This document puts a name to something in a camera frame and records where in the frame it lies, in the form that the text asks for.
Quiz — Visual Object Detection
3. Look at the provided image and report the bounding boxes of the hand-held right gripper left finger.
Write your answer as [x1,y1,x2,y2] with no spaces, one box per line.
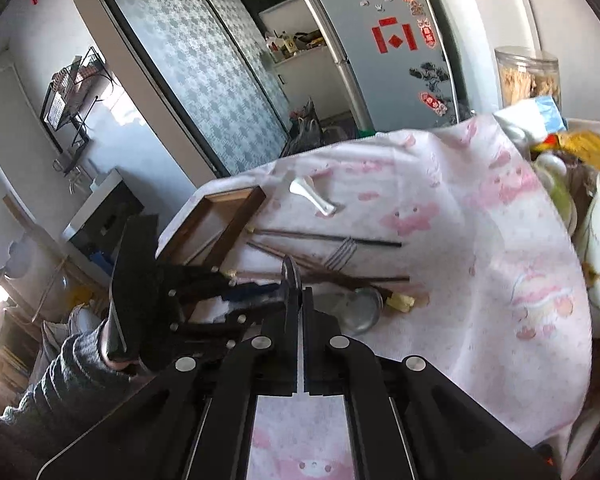
[35,285,301,480]

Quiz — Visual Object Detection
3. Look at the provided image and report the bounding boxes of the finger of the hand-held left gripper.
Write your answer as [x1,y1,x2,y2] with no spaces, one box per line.
[171,311,262,352]
[156,266,282,307]

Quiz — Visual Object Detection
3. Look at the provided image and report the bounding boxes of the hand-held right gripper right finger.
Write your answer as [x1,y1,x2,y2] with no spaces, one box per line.
[303,287,552,480]

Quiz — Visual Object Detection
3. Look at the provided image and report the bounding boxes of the dark wooden chopstick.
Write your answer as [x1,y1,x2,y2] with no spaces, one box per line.
[225,269,396,291]
[246,228,404,249]
[247,241,411,283]

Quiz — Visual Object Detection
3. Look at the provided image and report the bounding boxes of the metal spoon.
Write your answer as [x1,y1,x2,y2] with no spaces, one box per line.
[325,287,384,337]

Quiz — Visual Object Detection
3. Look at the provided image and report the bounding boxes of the wooden utensil tray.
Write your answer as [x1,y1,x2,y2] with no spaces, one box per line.
[156,185,267,286]

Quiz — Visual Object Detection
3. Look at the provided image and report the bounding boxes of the metal fork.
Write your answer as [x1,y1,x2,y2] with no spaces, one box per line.
[324,238,359,272]

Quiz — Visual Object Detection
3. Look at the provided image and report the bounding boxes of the white ceramic spoon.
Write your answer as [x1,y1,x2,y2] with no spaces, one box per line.
[288,177,337,217]

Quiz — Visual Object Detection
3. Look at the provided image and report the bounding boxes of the person's left forearm grey sleeve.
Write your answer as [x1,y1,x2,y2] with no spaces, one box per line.
[0,329,133,461]

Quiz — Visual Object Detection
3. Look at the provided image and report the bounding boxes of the small yellow object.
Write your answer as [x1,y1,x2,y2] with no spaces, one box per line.
[387,294,417,314]

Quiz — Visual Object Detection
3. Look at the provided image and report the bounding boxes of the plastic bag on floor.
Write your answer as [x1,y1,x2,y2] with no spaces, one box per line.
[282,99,327,156]

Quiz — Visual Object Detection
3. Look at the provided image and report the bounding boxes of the pink printed tablecloth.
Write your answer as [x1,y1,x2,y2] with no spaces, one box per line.
[156,112,594,480]

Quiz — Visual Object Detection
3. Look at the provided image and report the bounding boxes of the patterned sliding door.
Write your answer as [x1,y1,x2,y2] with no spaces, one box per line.
[82,0,293,178]

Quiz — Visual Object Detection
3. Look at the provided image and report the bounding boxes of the kitchen counter with bottles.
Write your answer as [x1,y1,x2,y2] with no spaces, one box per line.
[257,5,333,121]

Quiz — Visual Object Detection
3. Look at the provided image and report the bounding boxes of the silver refrigerator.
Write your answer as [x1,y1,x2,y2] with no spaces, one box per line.
[299,0,462,132]

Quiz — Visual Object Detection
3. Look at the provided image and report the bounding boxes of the blue white packet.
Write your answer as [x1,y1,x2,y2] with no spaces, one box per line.
[494,96,567,135]

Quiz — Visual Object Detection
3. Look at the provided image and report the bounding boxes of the yellow snack bag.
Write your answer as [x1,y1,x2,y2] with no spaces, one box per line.
[545,129,600,173]

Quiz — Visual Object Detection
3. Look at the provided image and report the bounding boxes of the clear plastic food jar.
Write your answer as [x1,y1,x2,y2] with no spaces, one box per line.
[494,45,562,111]

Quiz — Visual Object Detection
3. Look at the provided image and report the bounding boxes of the black wire wall rack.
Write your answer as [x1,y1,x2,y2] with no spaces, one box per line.
[39,46,113,163]

